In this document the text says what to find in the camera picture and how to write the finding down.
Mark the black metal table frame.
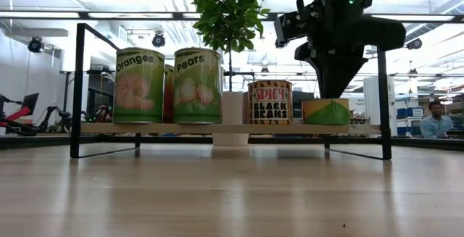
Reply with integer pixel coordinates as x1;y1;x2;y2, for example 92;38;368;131
0;134;464;151

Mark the black beam with light strips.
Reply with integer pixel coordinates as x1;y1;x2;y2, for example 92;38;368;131
0;10;464;24

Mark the black ceiling spotlight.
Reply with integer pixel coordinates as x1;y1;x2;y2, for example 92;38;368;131
405;38;423;51
152;31;167;49
28;36;46;54

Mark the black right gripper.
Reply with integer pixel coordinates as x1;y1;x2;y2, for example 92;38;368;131
295;12;407;99

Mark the person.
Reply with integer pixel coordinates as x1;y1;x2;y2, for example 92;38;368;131
95;103;114;124
419;100;455;139

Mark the blue storage bin stack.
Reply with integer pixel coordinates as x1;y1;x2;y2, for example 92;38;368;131
396;106;452;137

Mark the white plant pot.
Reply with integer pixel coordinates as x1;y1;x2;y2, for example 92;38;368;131
212;91;252;147

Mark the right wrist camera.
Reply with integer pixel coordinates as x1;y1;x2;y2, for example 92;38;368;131
273;10;313;49

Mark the black computer monitor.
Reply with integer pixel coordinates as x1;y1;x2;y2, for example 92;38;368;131
291;91;316;120

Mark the black background desk frame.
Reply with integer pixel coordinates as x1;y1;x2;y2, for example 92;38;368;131
59;68;116;124

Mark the green Pears can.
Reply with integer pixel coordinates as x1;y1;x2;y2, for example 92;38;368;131
173;46;223;125

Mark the white cabinet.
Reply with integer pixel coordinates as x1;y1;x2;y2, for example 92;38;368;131
363;76;399;137

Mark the Spicy Black Beans can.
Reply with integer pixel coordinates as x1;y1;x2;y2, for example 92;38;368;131
246;80;294;125

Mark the short green yellow can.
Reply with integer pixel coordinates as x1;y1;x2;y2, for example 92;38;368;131
301;97;352;126

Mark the wooden shelf with black frame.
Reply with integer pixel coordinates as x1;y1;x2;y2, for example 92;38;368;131
70;22;393;161

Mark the black and red machine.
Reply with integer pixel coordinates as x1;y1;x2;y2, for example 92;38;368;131
0;91;41;137

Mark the green leafy plant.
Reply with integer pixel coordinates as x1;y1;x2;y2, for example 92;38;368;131
191;0;271;93

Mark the green Oranges can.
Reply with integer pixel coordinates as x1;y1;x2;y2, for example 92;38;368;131
112;46;166;125

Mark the orange red striped can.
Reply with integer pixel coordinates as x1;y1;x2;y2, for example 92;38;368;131
163;63;175;124

